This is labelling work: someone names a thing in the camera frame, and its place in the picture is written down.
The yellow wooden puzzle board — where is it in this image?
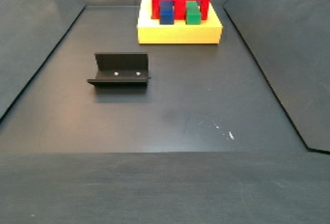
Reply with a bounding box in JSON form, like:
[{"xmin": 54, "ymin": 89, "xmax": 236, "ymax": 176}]
[{"xmin": 137, "ymin": 0, "xmax": 224, "ymax": 44}]

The black angled holder bracket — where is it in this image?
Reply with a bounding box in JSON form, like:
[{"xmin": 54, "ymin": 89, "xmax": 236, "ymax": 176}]
[{"xmin": 89, "ymin": 52, "xmax": 150, "ymax": 86}]

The green block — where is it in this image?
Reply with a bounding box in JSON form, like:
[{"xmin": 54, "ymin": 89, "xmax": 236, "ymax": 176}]
[{"xmin": 186, "ymin": 1, "xmax": 202, "ymax": 25}]

